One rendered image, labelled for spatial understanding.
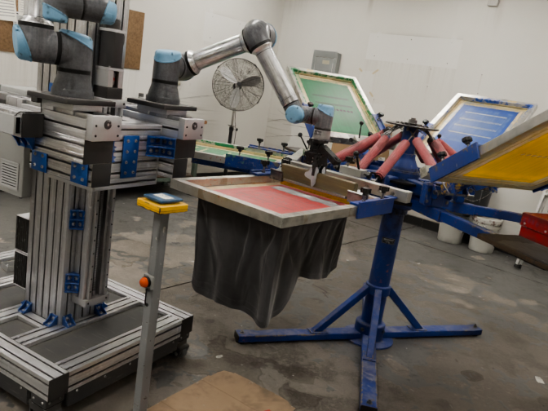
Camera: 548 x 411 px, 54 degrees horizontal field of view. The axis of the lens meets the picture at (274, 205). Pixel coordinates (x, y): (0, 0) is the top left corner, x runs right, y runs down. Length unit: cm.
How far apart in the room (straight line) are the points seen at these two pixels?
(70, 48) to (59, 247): 89
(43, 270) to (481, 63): 518
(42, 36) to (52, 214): 81
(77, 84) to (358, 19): 556
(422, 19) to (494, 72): 109
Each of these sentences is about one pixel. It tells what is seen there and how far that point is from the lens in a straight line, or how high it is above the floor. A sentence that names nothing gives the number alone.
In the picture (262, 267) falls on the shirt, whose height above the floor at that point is 75.
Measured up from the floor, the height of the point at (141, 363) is 32.
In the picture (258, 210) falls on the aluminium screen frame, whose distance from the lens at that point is 187.
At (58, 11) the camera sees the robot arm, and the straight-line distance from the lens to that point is 186.
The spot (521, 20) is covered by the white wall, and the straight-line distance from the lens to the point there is 651.
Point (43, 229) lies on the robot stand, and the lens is 260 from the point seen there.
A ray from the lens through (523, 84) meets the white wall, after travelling 639.
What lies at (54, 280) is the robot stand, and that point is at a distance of 260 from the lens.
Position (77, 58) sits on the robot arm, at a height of 140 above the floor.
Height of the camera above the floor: 142
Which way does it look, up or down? 13 degrees down
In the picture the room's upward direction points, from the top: 9 degrees clockwise
